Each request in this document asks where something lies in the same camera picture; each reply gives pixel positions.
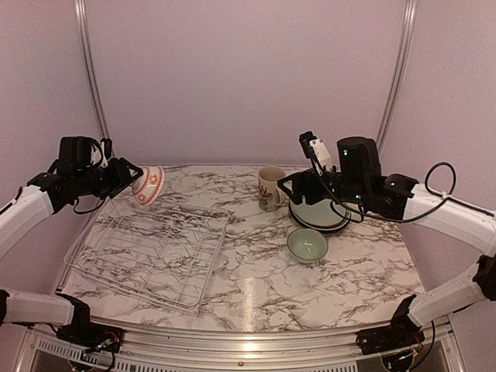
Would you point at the white red small bowl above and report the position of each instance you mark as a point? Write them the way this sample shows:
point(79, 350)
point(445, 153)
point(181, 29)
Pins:
point(147, 187)

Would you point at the front aluminium rail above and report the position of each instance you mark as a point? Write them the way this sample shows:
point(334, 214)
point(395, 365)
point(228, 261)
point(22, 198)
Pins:
point(147, 348)

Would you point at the small pale green cup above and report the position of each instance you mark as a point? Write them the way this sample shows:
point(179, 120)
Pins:
point(307, 246)

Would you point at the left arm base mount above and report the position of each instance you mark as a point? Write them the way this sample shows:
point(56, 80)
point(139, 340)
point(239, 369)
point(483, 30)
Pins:
point(91, 333)

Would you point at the white wire dish rack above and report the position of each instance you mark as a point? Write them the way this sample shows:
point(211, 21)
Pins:
point(161, 254)

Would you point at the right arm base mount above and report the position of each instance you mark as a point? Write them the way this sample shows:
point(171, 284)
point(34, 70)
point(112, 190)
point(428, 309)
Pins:
point(400, 332)

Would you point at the aluminium frame post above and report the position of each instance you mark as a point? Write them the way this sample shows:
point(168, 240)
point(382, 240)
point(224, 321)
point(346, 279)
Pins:
point(81, 13)
point(399, 72)

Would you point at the right aluminium frame post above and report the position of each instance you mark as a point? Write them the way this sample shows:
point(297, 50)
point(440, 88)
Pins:
point(399, 72)

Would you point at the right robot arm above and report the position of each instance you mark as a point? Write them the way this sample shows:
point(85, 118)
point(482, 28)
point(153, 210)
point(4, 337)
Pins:
point(358, 185)

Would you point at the large white plate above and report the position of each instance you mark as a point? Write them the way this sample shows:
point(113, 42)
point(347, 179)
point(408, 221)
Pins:
point(345, 221)

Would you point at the left aluminium frame post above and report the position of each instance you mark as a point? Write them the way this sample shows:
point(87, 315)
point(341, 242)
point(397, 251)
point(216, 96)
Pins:
point(81, 13)

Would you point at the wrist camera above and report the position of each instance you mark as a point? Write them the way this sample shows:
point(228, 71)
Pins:
point(316, 151)
point(101, 152)

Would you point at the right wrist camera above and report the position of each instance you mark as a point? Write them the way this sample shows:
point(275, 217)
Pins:
point(316, 151)

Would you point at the patterned beige tall cup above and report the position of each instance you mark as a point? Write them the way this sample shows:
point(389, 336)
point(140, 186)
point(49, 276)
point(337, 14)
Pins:
point(270, 196)

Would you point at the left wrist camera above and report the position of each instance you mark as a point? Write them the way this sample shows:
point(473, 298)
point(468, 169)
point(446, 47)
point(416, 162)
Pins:
point(101, 152)

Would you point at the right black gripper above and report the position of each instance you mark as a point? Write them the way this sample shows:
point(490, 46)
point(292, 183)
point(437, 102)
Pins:
point(300, 180)

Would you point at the black red plate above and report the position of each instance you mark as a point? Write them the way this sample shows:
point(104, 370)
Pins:
point(337, 228)

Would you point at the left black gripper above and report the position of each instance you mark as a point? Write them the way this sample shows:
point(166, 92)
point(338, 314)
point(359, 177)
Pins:
point(120, 177)

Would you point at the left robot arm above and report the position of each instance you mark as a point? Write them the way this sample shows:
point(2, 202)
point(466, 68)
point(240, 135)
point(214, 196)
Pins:
point(84, 167)

